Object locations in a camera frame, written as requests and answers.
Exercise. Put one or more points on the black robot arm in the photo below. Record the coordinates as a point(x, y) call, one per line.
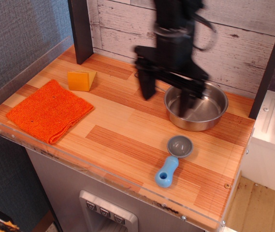
point(174, 16)

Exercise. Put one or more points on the stainless steel pot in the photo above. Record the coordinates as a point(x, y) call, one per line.
point(205, 113)

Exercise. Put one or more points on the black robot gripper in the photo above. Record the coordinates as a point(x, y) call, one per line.
point(171, 62)

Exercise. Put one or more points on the blue handled grey scoop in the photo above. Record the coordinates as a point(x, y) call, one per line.
point(179, 147)

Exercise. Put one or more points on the dark right frame post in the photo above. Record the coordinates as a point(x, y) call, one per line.
point(263, 87)

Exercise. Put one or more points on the black and yellow object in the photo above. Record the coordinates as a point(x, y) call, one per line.
point(8, 227)

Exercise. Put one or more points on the clear acrylic table guard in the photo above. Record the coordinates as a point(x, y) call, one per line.
point(123, 140)

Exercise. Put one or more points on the white cabinet at right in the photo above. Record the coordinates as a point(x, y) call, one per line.
point(258, 164)

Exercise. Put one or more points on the yellow cheese wedge block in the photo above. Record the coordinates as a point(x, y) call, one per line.
point(80, 80)

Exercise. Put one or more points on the grey toy fridge cabinet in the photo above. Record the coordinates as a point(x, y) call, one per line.
point(63, 184)

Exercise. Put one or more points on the orange knitted cloth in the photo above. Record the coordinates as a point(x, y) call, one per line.
point(49, 112)

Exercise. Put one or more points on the silver dispenser panel with buttons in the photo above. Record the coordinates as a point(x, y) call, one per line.
point(102, 216)

